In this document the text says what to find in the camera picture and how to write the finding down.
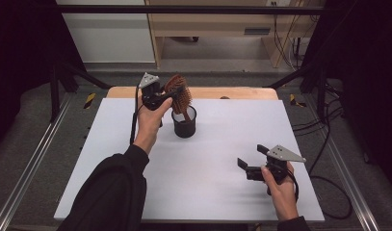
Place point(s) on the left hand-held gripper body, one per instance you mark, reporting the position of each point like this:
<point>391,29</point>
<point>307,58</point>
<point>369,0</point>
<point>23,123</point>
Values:
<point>150,93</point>

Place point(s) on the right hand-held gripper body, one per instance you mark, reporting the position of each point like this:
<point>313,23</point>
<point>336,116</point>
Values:
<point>280,160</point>

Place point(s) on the brown wooden paddle hairbrush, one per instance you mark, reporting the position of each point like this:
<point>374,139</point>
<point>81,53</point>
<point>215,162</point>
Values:
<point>179,91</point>

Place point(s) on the black mesh cup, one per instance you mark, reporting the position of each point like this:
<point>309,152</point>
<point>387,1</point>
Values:
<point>184,128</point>

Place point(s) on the person's left hand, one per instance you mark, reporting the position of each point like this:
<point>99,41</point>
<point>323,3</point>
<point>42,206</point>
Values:
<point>148,128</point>

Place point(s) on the person's right hand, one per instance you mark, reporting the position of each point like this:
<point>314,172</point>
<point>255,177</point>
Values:
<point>282,199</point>

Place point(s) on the white table sheet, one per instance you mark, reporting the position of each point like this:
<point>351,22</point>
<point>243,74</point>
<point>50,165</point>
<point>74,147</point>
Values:
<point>216,179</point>

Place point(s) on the yellow black striped tape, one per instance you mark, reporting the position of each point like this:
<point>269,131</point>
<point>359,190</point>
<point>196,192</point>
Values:
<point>89,100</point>
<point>294,100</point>

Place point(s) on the light wooden table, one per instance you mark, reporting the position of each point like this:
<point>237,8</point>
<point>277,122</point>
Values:
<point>235,93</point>

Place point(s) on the white cabinet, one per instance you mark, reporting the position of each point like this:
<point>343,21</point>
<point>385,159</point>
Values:
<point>110,38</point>

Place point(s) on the light wooden desk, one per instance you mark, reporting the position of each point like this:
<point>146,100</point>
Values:
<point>216,22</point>

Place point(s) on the black metal stand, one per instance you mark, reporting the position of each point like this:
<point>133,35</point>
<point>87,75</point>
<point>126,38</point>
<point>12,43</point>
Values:
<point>320,86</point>
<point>55,93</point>

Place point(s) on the black curtain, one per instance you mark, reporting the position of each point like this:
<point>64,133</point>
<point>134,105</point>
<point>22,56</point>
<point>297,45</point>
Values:
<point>20,64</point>
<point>370,80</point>

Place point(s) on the aluminium rail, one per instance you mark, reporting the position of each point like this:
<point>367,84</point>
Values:
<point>347,173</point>
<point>33,163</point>

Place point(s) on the black horizontal frame bar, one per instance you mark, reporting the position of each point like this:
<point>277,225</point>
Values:
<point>184,9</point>

